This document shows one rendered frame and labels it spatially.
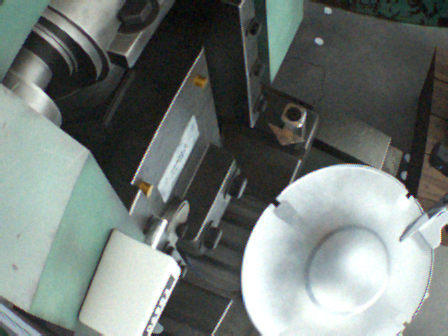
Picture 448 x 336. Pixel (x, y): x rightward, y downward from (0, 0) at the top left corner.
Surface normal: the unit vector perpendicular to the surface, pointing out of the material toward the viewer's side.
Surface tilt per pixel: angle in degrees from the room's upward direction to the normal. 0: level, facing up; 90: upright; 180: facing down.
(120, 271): 0
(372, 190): 8
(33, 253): 45
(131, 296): 0
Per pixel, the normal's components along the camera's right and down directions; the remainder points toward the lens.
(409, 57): -0.06, -0.29
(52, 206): 0.60, 0.07
